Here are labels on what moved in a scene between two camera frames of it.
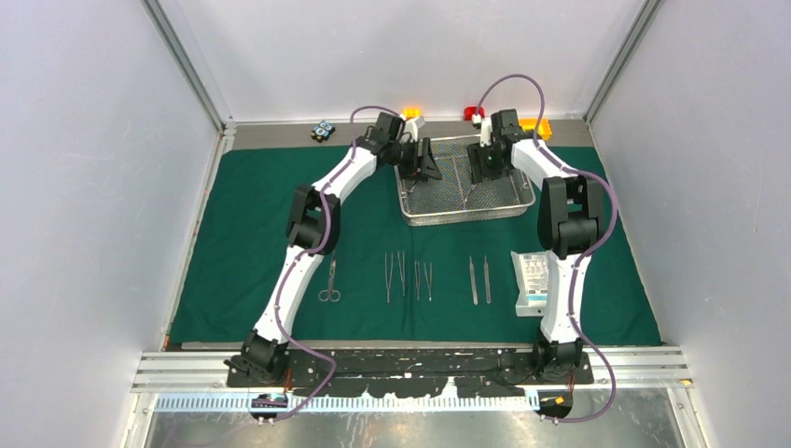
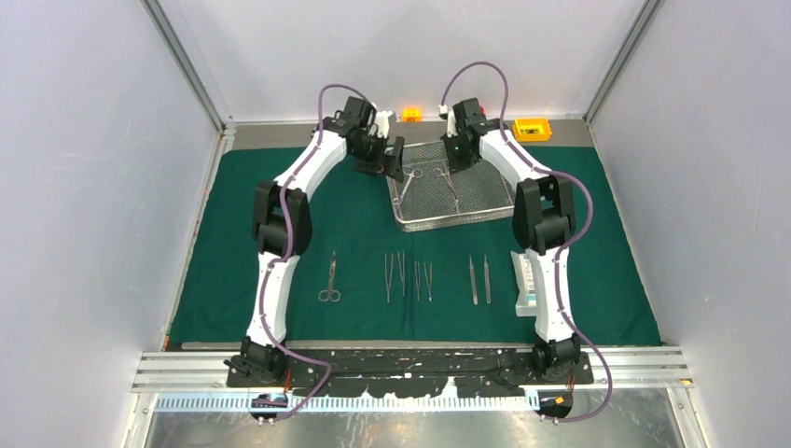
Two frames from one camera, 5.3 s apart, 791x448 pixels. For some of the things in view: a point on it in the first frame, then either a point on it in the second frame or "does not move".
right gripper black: [476, 155] -> [453, 163]
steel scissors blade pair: [330, 294] does not move
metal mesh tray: [455, 200] does not move
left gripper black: [421, 166] -> [384, 164]
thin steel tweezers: [429, 284] does not move
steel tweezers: [417, 277] does not move
